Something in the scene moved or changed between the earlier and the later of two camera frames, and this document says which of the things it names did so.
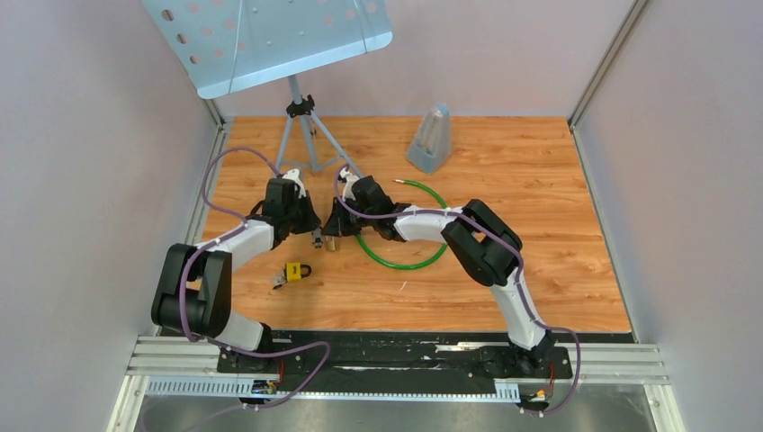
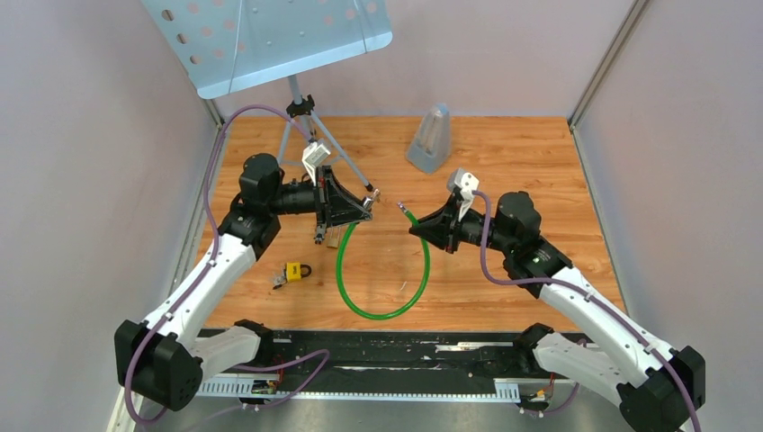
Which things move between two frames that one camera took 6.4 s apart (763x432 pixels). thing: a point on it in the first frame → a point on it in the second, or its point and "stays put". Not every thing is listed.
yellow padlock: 293,271 stays put
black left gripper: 312,220 → 335,203
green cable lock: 418,265 → 367,201
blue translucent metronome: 430,148 stays put
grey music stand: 223,45 stays put
